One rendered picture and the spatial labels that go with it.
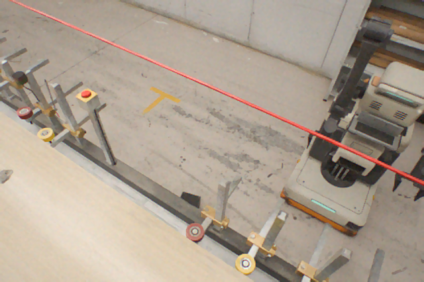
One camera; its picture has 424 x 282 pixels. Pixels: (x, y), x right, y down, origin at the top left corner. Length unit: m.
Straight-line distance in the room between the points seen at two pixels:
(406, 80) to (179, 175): 1.78
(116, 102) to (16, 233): 2.03
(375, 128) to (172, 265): 1.22
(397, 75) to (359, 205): 1.11
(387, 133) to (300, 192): 0.82
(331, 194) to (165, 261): 1.43
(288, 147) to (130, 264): 1.96
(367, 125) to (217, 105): 1.77
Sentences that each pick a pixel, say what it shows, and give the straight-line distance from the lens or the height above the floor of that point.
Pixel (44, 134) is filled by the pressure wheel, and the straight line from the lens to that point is 1.80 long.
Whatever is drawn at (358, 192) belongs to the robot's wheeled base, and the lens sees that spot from 2.42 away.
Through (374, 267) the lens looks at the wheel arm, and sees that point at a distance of 1.52.
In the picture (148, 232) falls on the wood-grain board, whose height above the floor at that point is 0.90.
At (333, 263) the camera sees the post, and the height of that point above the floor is 1.04.
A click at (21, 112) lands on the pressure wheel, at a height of 0.90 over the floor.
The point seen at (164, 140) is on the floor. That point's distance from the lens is 2.77.
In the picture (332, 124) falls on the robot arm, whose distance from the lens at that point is 1.38.
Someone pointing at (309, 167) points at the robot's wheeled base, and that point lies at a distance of 2.39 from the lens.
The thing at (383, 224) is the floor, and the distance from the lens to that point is 2.73.
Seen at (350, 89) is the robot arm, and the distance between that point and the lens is 1.36.
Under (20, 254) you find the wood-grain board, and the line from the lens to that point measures 1.46.
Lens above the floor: 2.10
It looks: 51 degrees down
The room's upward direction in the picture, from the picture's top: 4 degrees clockwise
